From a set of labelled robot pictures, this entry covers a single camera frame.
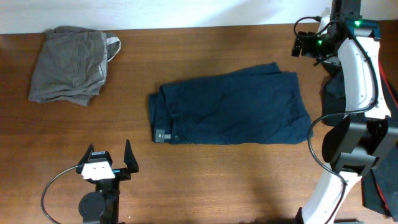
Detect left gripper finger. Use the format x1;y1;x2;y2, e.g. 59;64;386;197
124;139;139;173
78;144;94;166

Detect navy blue shorts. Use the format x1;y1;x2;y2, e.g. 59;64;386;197
149;62;311;145

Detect black garment with red trim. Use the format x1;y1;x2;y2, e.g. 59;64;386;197
322;68;397;222

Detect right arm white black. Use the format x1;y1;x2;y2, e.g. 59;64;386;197
292;0;397;223

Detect grey folded garment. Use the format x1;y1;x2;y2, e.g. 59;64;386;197
28;26;122;106

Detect left black cable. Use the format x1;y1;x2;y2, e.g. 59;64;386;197
40;164;84;224

